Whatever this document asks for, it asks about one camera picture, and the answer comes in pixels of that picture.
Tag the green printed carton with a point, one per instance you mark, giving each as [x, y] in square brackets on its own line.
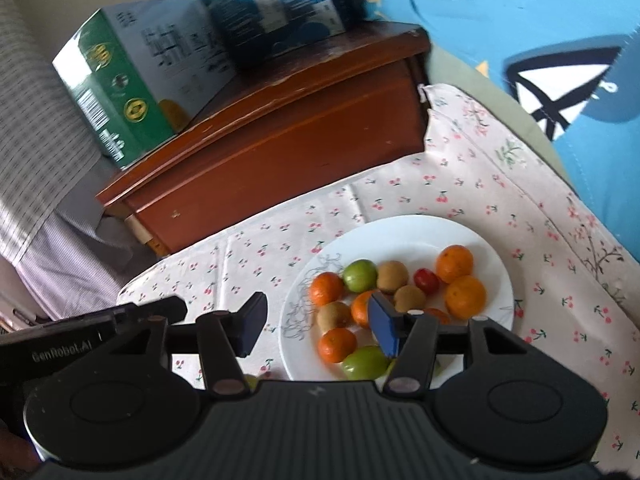
[125, 110]

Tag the white plate with grey flowers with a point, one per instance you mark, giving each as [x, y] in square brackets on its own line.
[410, 237]

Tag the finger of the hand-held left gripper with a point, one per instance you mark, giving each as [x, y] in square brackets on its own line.
[160, 307]

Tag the red cherry tomato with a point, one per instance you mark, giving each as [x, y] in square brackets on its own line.
[426, 281]

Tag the blossom print cloth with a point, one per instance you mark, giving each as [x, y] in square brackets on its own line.
[525, 185]

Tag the brown kiwi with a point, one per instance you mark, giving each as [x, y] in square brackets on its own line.
[333, 316]
[410, 297]
[391, 276]

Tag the blue printed carton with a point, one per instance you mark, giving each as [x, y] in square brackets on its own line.
[280, 10]

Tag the brown wooden cabinet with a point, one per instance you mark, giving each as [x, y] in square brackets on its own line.
[280, 160]

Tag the grey-green bedding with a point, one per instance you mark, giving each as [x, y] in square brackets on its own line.
[475, 95]

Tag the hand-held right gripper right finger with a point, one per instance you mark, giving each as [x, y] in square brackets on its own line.
[384, 327]

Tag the cherry print tablecloth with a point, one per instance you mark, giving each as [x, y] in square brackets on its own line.
[250, 260]

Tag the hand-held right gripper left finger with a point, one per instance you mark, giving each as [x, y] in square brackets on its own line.
[252, 322]

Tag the checkered cloth with lace edge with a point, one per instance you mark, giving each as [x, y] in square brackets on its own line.
[30, 135]

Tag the lilac waffle cloth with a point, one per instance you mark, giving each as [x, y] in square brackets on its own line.
[75, 270]

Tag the grey cloth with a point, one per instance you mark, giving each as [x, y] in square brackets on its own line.
[80, 205]

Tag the small brownish green jujube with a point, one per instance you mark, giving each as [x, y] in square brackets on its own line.
[251, 382]

